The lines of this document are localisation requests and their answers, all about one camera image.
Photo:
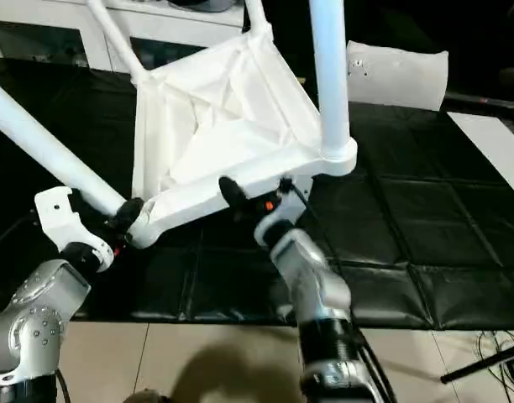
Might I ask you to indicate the white plastic table leg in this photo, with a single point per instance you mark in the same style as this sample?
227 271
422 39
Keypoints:
51 147
114 38
256 17
330 75

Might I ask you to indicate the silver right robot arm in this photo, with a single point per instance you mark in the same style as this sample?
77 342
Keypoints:
311 273

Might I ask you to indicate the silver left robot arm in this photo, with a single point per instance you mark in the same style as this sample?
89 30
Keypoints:
30 319

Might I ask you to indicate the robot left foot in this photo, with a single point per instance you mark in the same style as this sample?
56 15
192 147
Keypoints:
148 396

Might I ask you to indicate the black padded work mat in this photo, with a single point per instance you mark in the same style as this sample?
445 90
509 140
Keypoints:
429 210

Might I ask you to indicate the white cabinet with glass doors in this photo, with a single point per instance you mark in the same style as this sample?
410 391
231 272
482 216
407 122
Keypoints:
190 27

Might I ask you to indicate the white flat board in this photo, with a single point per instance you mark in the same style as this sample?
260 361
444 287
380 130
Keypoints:
492 142

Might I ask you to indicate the black metal bar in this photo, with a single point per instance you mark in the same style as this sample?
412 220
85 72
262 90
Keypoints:
484 364

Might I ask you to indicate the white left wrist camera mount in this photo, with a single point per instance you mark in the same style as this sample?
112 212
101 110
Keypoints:
55 210

